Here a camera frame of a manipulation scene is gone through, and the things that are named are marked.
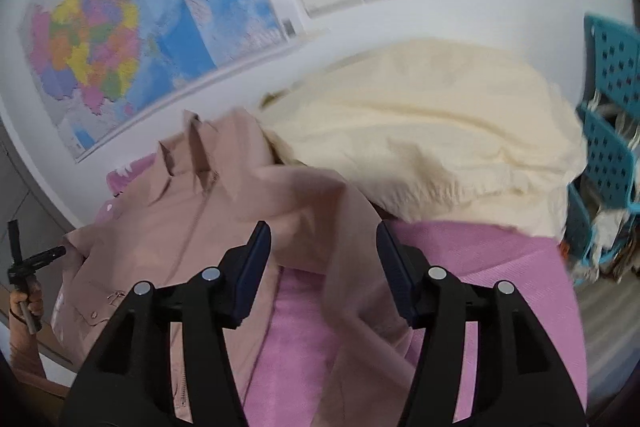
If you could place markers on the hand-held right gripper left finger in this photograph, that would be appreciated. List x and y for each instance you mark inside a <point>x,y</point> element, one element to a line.
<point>254,264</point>

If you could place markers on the cream yellow garment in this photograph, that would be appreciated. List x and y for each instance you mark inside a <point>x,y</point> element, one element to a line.
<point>425,132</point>

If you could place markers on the person's left hand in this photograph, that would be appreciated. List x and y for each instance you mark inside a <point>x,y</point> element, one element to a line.
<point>32,307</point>

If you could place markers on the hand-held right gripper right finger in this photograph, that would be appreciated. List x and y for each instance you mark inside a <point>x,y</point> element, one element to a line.
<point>395,274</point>

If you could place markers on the pink floral bed sheet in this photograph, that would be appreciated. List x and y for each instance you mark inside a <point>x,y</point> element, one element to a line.
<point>500,267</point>

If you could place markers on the pink-beige zip jacket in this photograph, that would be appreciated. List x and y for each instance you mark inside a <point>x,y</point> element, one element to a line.
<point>175,207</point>

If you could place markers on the blue perforated plastic rack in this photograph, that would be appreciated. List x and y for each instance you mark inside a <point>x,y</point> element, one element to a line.
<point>607,157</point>

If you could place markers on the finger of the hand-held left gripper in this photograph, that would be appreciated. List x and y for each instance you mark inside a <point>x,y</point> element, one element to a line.
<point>50,252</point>

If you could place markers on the colourful wall map poster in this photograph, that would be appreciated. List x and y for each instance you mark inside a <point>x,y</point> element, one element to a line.
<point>150,7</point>

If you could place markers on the person's left forearm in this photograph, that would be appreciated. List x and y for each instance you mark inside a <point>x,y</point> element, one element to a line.
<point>27,362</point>

